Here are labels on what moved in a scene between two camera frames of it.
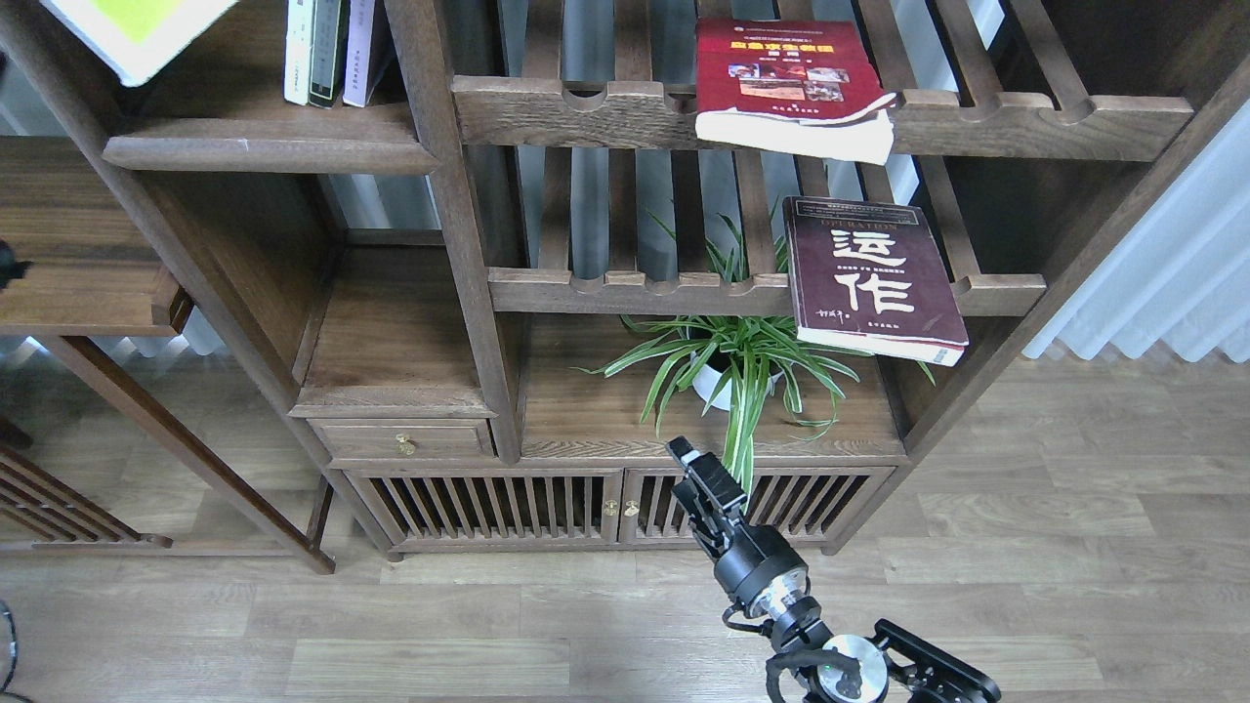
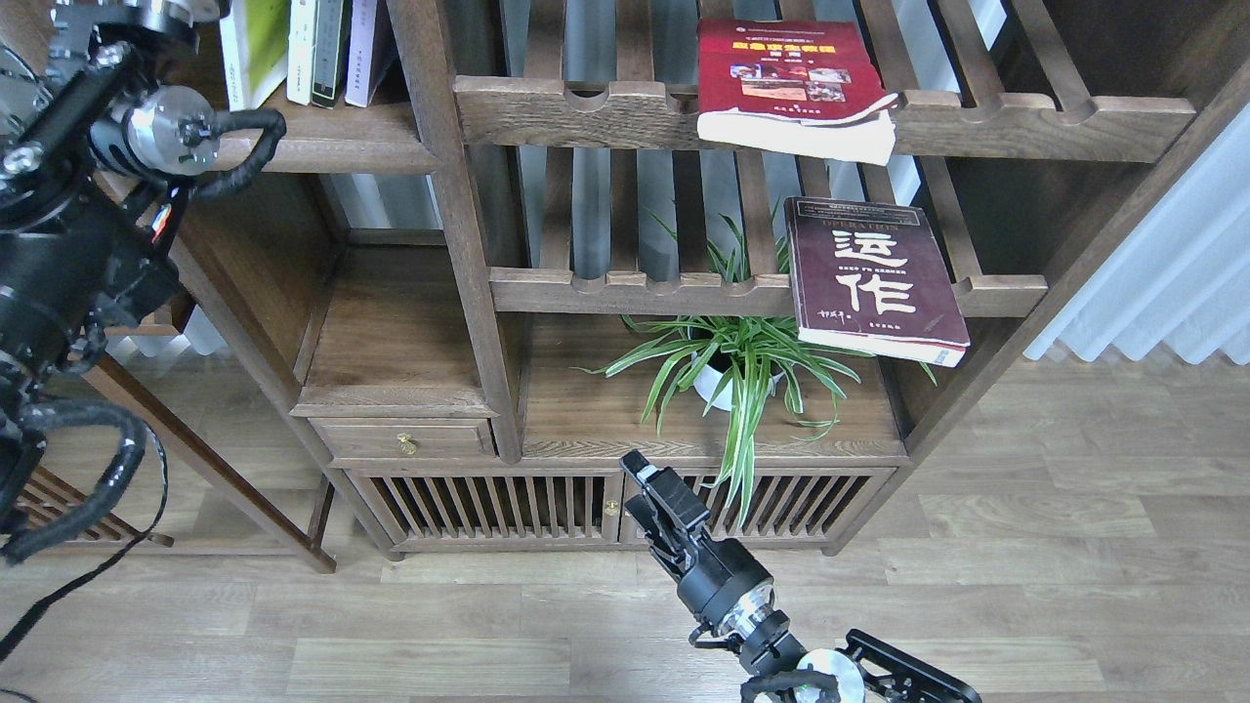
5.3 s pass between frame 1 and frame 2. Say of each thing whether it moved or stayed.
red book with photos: stayed
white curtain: stayed
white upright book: stayed
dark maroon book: stayed
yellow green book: moved
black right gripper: moved
